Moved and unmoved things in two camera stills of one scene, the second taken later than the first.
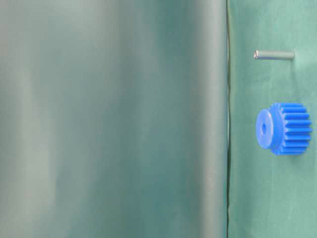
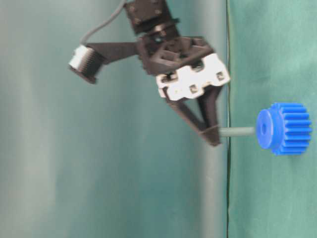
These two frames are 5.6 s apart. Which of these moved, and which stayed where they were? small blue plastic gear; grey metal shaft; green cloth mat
Moved: grey metal shaft
Stayed: small blue plastic gear; green cloth mat
